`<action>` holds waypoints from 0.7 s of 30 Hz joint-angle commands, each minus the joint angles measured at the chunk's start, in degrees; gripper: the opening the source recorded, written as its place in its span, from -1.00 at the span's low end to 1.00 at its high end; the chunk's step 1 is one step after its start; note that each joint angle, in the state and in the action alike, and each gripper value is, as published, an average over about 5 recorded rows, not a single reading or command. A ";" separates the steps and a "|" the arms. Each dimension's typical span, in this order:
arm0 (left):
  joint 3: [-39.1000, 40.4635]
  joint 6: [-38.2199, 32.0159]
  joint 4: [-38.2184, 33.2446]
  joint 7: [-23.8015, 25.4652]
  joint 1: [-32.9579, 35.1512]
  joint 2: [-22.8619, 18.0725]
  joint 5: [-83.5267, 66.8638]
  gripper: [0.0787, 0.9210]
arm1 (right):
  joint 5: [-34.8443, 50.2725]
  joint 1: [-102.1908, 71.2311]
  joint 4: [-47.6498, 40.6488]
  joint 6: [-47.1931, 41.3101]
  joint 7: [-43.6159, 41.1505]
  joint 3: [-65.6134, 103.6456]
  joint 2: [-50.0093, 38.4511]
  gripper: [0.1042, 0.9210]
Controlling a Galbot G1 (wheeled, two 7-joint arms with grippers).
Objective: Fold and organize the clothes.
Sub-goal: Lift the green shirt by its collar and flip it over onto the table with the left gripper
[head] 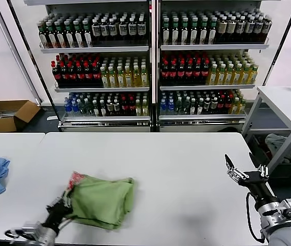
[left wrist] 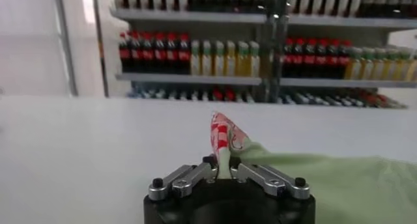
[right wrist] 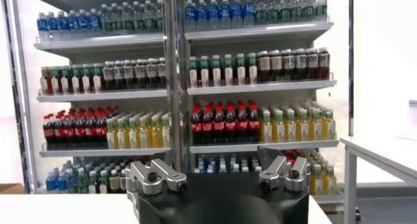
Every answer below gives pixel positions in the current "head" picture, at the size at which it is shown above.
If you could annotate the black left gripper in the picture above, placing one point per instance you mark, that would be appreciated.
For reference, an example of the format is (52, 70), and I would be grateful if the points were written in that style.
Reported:
(58, 211)

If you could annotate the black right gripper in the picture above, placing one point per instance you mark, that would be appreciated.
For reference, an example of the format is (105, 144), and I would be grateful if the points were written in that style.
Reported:
(259, 189)

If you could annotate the light green polo shirt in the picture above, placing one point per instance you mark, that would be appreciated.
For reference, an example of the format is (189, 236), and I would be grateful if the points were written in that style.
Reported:
(102, 197)

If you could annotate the crumpled grey cloth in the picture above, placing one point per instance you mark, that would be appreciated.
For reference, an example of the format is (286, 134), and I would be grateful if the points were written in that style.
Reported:
(276, 146)

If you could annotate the dark storage bin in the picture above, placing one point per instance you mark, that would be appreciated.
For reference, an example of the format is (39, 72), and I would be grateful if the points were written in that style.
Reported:
(289, 169)

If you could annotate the black rounded floor object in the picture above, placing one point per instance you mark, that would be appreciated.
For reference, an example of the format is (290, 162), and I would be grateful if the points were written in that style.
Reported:
(228, 129)

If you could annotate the small yellow juice bottle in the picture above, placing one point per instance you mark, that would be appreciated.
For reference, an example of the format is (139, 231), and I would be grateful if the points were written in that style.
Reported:
(241, 107)
(145, 109)
(235, 107)
(138, 109)

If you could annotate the small red cap bottle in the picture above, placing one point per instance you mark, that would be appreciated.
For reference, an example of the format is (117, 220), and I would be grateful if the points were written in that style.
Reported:
(228, 105)
(221, 106)
(124, 109)
(131, 109)

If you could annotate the small white label bottle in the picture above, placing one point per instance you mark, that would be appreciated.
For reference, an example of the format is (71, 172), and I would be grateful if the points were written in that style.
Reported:
(109, 109)
(116, 109)
(102, 109)
(207, 106)
(200, 107)
(214, 106)
(95, 109)

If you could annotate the white side table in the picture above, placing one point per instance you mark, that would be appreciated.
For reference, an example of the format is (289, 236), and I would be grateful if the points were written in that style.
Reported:
(283, 102)

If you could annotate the small white floor strip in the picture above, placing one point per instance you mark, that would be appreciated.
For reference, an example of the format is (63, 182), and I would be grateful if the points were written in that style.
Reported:
(52, 118)

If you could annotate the small blue drink bottle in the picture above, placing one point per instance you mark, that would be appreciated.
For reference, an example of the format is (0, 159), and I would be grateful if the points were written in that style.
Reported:
(68, 109)
(171, 108)
(163, 108)
(75, 109)

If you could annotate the red cap cola bottle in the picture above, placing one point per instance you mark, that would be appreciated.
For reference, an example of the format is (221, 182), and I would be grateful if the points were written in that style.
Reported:
(189, 74)
(97, 75)
(173, 74)
(56, 75)
(198, 74)
(206, 73)
(64, 75)
(165, 74)
(181, 74)
(89, 75)
(73, 75)
(81, 75)

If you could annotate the white beverage shelf unit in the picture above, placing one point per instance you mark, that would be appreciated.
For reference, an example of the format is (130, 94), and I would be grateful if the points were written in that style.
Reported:
(96, 49)
(212, 47)

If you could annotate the black framed glass door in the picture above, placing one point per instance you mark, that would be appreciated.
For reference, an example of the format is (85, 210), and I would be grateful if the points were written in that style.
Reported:
(17, 38)
(283, 41)

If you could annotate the grey label dark bottle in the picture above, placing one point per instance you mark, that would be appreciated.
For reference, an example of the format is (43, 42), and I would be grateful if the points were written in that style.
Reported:
(240, 28)
(258, 28)
(267, 27)
(250, 28)
(222, 29)
(231, 29)

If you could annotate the green cap tea bottle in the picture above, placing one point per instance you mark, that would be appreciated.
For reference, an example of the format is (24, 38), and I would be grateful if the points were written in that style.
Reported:
(60, 36)
(52, 36)
(212, 32)
(194, 33)
(87, 35)
(166, 33)
(79, 36)
(175, 33)
(203, 32)
(69, 36)
(43, 36)
(184, 33)

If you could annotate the white label dark bottle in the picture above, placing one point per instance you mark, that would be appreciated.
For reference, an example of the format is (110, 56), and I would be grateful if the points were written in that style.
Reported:
(96, 30)
(132, 29)
(123, 29)
(105, 30)
(142, 29)
(113, 30)

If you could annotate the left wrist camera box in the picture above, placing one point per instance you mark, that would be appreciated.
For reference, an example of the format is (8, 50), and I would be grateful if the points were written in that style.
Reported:
(30, 229)

